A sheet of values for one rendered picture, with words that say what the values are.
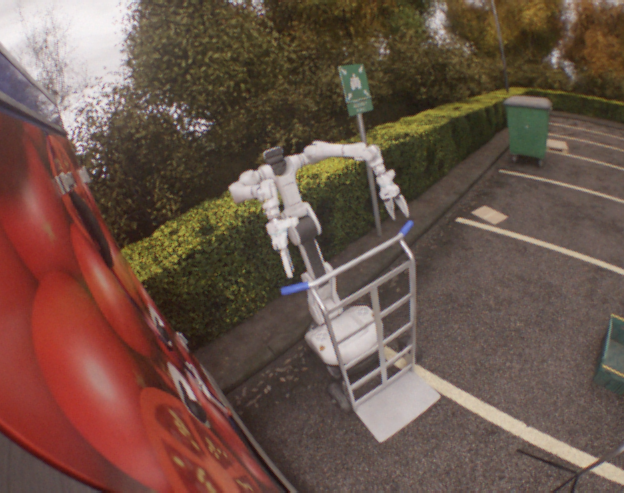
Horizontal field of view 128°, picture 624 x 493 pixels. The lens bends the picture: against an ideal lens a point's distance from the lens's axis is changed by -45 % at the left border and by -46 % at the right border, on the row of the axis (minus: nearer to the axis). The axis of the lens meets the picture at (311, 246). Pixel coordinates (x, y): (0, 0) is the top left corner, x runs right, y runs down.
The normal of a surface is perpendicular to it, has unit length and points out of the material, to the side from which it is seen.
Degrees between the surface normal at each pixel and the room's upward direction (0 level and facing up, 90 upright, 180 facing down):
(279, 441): 0
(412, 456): 0
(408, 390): 0
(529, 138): 94
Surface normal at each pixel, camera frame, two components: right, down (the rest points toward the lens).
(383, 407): -0.24, -0.83
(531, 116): -0.69, 0.57
